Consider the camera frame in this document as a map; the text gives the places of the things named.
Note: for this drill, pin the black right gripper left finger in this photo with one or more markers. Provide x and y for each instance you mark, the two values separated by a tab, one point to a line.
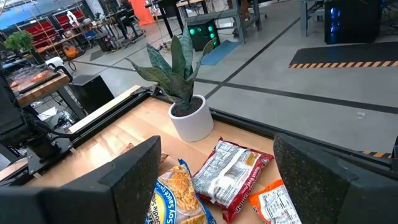
124	186

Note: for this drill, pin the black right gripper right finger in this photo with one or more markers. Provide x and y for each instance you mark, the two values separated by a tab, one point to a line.
326	193

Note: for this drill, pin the orange Maruchan ramen pack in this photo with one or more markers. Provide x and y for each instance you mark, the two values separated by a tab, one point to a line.
273	205

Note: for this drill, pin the blue Maruchan ramen pack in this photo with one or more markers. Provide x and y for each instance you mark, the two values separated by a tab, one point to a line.
180	193

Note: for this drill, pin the red Maruchan ramen pack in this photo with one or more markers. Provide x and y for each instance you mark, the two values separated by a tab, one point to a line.
230	174

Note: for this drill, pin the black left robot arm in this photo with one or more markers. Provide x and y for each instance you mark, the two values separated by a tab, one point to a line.
18	124

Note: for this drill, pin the black hazard-striped floor mat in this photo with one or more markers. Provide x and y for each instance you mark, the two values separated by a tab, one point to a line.
377	154
342	53

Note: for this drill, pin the snake plant in white pot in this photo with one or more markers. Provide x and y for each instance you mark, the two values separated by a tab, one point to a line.
192	124

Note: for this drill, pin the black cabinet box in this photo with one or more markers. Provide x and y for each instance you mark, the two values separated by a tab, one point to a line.
91	93

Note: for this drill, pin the wooden butcher-block workbench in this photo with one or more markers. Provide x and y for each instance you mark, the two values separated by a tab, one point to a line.
43	90

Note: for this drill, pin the clear plastic tray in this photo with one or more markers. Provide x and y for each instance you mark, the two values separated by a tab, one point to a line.
31	77

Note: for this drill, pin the orange bag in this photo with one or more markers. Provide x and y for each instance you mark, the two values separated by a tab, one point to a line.
71	52

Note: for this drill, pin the blue floor mat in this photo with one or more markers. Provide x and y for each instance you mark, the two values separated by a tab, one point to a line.
220	51

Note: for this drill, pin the black computer with green lights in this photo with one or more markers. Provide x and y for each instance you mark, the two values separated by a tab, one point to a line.
203	35

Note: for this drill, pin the black computer with blue glow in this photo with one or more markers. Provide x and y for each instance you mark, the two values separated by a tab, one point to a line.
351	21

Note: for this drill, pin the orange banner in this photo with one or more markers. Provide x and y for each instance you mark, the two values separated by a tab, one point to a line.
141	12

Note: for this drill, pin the shelf with red bins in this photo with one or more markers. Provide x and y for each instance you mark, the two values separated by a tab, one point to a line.
43	31

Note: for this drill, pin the black desk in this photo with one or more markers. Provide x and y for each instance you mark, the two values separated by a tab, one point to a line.
168	12

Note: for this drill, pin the small green potted tree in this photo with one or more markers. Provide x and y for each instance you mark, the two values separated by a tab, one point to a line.
18	40

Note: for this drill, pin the grey metal workbench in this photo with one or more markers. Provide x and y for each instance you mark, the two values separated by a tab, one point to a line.
236	14

